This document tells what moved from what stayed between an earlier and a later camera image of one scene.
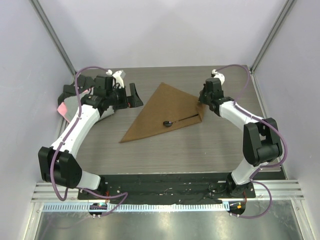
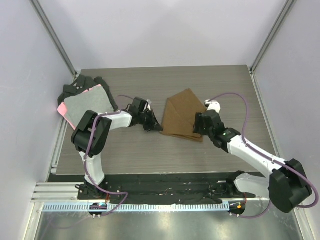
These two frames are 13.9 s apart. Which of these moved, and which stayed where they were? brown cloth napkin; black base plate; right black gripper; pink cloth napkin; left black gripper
Moved: right black gripper; left black gripper; brown cloth napkin
Stayed: pink cloth napkin; black base plate
